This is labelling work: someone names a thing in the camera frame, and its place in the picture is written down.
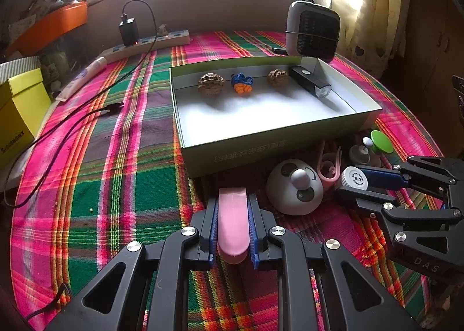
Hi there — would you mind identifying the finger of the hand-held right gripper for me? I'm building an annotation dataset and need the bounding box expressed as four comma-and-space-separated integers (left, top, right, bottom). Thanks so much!
334, 186, 463, 242
353, 155, 464, 209

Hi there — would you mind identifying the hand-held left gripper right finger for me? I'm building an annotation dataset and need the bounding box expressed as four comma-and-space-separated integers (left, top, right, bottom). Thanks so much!
247, 196, 421, 331

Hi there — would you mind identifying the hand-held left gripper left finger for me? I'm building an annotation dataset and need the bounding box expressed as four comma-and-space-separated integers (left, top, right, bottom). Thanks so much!
43, 196, 220, 331

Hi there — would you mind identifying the pink oblong case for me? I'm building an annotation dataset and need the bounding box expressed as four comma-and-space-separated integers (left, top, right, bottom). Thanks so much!
217, 188, 251, 265

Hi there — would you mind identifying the small white jar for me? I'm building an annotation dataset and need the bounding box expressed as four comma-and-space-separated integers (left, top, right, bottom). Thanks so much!
338, 166, 368, 194

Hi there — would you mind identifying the small white grey knob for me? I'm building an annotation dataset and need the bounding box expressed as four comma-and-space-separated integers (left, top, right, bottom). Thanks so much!
349, 137, 382, 168

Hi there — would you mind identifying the green mushroom suction holder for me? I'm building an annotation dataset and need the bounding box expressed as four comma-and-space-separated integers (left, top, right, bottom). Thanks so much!
370, 130, 394, 155

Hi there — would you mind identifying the pink ear-hook clip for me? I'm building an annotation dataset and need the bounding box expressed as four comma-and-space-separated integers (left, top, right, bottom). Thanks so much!
316, 140, 344, 190

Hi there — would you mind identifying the white panda-face round gadget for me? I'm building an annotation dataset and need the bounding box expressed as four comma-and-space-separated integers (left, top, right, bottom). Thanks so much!
266, 159, 324, 216

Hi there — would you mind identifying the green cardboard box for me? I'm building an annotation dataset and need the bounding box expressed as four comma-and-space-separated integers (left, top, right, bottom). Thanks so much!
170, 55, 383, 179

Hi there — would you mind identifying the black bike light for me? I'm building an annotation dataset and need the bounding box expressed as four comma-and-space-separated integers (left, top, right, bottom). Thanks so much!
289, 66, 332, 100

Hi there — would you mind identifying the brown walnut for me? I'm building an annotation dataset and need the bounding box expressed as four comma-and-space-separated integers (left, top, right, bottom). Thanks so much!
267, 69, 289, 88
197, 73, 225, 95

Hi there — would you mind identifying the blue orange rope keychain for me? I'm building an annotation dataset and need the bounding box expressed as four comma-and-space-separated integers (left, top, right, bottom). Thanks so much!
231, 73, 254, 95

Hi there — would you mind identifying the black boxy object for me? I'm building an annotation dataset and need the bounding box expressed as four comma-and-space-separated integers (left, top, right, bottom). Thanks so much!
452, 75, 464, 117

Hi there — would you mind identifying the grey space heater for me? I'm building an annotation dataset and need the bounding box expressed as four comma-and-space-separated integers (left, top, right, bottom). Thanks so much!
285, 0, 341, 63

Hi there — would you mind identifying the cream heart-print curtain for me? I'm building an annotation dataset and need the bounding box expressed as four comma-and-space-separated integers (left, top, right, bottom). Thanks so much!
337, 0, 414, 78

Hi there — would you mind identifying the white power strip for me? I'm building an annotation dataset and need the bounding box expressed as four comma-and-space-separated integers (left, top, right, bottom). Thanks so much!
101, 29, 191, 61

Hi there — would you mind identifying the white cream tube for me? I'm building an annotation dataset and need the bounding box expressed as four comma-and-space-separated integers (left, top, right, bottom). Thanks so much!
55, 56, 108, 101

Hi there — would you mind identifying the black charger adapter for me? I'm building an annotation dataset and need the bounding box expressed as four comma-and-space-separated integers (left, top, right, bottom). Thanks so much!
119, 14, 140, 46

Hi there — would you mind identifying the yellow cardboard box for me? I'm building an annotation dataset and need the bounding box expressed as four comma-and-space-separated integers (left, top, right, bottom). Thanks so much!
0, 68, 52, 168

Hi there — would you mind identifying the white striped box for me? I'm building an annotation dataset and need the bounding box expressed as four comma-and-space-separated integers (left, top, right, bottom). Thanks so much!
0, 56, 40, 81

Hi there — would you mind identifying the orange shelf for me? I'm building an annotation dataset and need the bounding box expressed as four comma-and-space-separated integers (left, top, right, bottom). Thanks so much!
5, 1, 89, 56

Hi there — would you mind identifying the thin black cable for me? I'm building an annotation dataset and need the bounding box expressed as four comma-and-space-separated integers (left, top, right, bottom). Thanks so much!
27, 282, 73, 319

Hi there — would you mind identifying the black charging cable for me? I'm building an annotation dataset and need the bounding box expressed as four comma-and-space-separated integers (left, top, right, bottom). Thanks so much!
3, 0, 159, 206

